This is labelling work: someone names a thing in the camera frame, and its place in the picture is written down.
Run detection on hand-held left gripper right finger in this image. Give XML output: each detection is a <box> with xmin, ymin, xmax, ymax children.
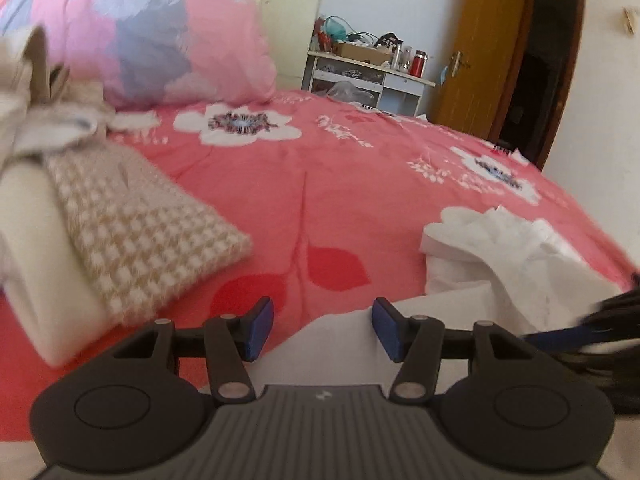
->
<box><xmin>371</xmin><ymin>297</ymin><xmax>533</xmax><ymax>405</ymax></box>

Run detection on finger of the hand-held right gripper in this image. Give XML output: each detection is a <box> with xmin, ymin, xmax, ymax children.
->
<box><xmin>522</xmin><ymin>325</ymin><xmax>606</xmax><ymax>353</ymax></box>

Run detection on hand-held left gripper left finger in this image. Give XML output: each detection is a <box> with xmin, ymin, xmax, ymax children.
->
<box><xmin>112</xmin><ymin>296</ymin><xmax>275</xmax><ymax>405</ymax></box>

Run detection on red floral blanket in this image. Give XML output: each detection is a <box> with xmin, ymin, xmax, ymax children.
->
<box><xmin>0</xmin><ymin>87</ymin><xmax>626</xmax><ymax>461</ymax></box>

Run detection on white shelf desk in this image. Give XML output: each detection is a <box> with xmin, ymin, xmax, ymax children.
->
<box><xmin>301</xmin><ymin>50</ymin><xmax>436</xmax><ymax>118</ymax></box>

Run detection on clear plastic bag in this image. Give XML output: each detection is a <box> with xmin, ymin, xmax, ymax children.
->
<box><xmin>325</xmin><ymin>80</ymin><xmax>376</xmax><ymax>106</ymax></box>

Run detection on cardboard box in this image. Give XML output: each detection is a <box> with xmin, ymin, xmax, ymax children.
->
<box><xmin>335</xmin><ymin>42</ymin><xmax>393</xmax><ymax>63</ymax></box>

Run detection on wooden door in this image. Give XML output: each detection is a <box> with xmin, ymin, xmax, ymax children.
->
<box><xmin>430</xmin><ymin>0</ymin><xmax>533</xmax><ymax>141</ymax></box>

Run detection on pink floral quilt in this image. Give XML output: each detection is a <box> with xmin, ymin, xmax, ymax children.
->
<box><xmin>0</xmin><ymin>0</ymin><xmax>278</xmax><ymax>108</ymax></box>

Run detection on teal bag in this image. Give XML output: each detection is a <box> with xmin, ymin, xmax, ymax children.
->
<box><xmin>322</xmin><ymin>16</ymin><xmax>353</xmax><ymax>43</ymax></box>

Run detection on cream wardrobe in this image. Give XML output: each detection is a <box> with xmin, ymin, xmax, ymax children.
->
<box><xmin>250</xmin><ymin>0</ymin><xmax>331</xmax><ymax>91</ymax></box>

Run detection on beige crumpled garment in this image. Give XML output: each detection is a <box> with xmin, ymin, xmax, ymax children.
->
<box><xmin>0</xmin><ymin>25</ymin><xmax>118</xmax><ymax>116</ymax></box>

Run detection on dark brown door frame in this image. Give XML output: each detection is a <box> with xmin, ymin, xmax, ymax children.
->
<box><xmin>487</xmin><ymin>0</ymin><xmax>588</xmax><ymax>171</ymax></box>

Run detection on metal door handle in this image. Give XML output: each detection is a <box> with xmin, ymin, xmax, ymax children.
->
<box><xmin>447</xmin><ymin>51</ymin><xmax>471</xmax><ymax>78</ymax></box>

